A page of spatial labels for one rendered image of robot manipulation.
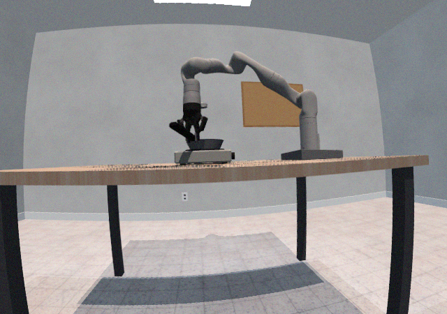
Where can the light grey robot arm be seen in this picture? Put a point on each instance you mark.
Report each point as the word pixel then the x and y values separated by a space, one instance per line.
pixel 307 101

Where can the grey frying pan with black handle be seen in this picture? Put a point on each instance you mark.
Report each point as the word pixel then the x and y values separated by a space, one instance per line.
pixel 201 144

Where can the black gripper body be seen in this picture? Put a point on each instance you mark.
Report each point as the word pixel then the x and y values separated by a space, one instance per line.
pixel 192 109

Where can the beige hot plate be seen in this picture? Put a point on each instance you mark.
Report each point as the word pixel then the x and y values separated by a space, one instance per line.
pixel 204 156

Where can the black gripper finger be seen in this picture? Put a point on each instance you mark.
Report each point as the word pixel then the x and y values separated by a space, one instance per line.
pixel 198 128
pixel 181 121

